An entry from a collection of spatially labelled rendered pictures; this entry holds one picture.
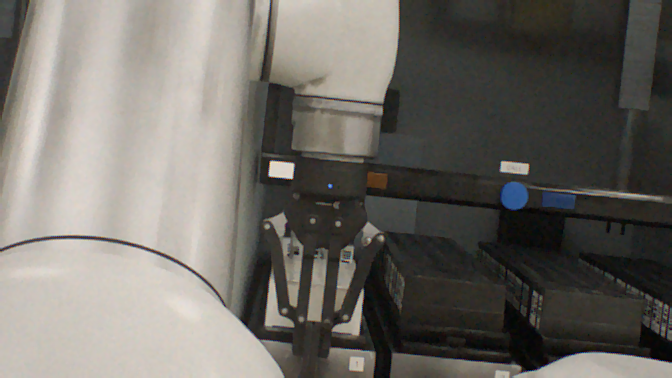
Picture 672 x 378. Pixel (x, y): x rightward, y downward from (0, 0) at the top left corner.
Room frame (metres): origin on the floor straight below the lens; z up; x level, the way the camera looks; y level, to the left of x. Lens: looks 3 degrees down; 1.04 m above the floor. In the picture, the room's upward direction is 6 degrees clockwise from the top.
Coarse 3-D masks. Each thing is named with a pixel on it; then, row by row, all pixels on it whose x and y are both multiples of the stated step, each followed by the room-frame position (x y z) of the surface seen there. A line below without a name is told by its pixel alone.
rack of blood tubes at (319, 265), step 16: (288, 256) 1.67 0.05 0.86; (272, 272) 1.49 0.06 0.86; (288, 272) 1.50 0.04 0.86; (320, 272) 1.54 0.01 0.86; (352, 272) 1.57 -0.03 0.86; (272, 288) 1.42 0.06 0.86; (288, 288) 1.42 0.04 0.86; (320, 288) 1.42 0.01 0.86; (272, 304) 1.42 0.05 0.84; (320, 304) 1.42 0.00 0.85; (336, 304) 1.42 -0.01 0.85; (272, 320) 1.42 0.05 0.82; (288, 320) 1.42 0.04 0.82; (320, 320) 1.42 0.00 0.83; (352, 320) 1.42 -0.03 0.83
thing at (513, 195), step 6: (504, 186) 1.45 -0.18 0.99; (510, 186) 1.45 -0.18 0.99; (516, 186) 1.45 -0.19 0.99; (522, 186) 1.45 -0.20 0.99; (504, 192) 1.45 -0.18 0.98; (510, 192) 1.45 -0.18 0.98; (516, 192) 1.45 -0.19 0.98; (522, 192) 1.45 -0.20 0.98; (504, 198) 1.45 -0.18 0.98; (510, 198) 1.45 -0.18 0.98; (516, 198) 1.45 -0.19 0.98; (522, 198) 1.45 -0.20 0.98; (504, 204) 1.45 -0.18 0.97; (510, 204) 1.45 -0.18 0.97; (516, 204) 1.45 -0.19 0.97; (522, 204) 1.45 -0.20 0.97
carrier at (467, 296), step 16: (416, 288) 1.47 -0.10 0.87; (432, 288) 1.47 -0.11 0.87; (448, 288) 1.47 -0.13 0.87; (464, 288) 1.47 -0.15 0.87; (480, 288) 1.47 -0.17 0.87; (496, 288) 1.47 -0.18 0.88; (400, 304) 1.48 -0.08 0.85; (416, 304) 1.47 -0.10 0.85; (432, 304) 1.47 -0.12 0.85; (448, 304) 1.47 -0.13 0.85; (464, 304) 1.47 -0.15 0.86; (480, 304) 1.47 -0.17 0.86; (496, 304) 1.47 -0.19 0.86; (416, 320) 1.47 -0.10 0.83; (432, 320) 1.47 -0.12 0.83; (448, 320) 1.47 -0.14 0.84; (464, 320) 1.47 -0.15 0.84; (480, 320) 1.47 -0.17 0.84; (496, 320) 1.47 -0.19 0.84
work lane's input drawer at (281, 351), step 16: (256, 304) 1.64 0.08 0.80; (256, 320) 1.52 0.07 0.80; (256, 336) 1.39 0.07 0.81; (272, 336) 1.39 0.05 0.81; (288, 336) 1.39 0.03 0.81; (336, 336) 1.40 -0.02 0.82; (352, 336) 1.41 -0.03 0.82; (368, 336) 1.49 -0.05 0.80; (272, 352) 1.38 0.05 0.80; (288, 352) 1.38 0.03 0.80; (336, 352) 1.38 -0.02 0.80; (352, 352) 1.38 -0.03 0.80; (368, 352) 1.38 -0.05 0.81; (288, 368) 1.38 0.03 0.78; (320, 368) 1.38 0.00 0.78; (336, 368) 1.38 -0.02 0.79; (352, 368) 1.38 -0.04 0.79; (368, 368) 1.38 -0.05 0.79
